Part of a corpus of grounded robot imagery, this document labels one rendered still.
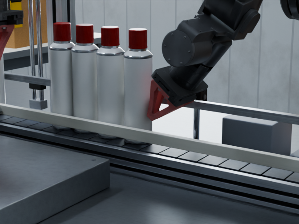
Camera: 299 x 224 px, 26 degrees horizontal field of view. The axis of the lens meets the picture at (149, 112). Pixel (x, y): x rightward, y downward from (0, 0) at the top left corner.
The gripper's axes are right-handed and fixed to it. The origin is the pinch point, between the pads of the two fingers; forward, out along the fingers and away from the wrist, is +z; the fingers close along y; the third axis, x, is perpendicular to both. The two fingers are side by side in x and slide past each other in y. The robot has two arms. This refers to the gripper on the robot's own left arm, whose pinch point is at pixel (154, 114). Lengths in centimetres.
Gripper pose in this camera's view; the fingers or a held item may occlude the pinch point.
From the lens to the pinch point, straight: 115.3
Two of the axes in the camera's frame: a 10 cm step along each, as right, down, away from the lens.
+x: 6.5, 7.1, -2.6
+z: -5.3, 6.7, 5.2
